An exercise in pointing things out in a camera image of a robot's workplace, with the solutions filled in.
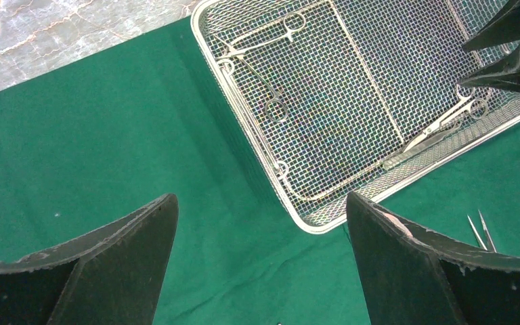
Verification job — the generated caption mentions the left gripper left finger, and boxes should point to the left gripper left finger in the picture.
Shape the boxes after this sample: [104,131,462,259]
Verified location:
[0,194,179,324]

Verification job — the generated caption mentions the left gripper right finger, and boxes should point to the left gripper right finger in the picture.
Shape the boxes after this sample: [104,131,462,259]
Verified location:
[346,192,520,324]

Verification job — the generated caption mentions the pointed steel tweezers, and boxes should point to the pointed steel tweezers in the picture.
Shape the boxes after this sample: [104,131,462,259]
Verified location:
[466,209,498,253]

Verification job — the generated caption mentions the green surgical cloth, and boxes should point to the green surgical cloth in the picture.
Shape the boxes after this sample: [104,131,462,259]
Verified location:
[0,16,520,325]

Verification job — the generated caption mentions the metal mesh instrument tray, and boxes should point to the metal mesh instrument tray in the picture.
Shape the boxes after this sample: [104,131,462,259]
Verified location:
[190,1,520,234]

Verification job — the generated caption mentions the steel scissors in tray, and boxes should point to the steel scissors in tray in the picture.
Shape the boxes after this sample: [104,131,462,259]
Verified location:
[382,85,490,171]

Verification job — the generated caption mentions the steel forceps near tray edge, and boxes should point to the steel forceps near tray edge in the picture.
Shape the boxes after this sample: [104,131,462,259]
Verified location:
[215,12,307,123]

